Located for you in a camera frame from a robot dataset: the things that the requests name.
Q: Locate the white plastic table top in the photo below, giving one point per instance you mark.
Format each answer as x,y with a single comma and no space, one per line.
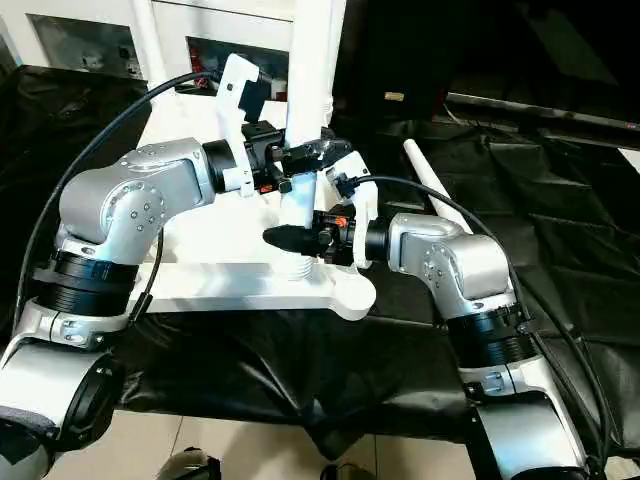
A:
225,280

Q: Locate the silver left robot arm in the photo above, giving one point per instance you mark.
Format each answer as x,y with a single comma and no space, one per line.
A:
125,200

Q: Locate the small brass fitting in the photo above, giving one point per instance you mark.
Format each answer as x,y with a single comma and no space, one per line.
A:
395,95

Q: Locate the red item behind glass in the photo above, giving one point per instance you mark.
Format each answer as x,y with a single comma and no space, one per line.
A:
197,60

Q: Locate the black mat cover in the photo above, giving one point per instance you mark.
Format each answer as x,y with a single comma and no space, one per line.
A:
550,225

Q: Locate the white cabinet with glass doors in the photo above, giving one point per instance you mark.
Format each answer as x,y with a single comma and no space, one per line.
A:
85,20

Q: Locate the long black rod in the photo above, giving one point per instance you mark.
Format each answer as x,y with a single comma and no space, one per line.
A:
550,110

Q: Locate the white flat board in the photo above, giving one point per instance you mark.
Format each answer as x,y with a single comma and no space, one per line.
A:
631,160

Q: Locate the grey robot torso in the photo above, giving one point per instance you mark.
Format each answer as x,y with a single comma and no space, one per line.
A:
22,445

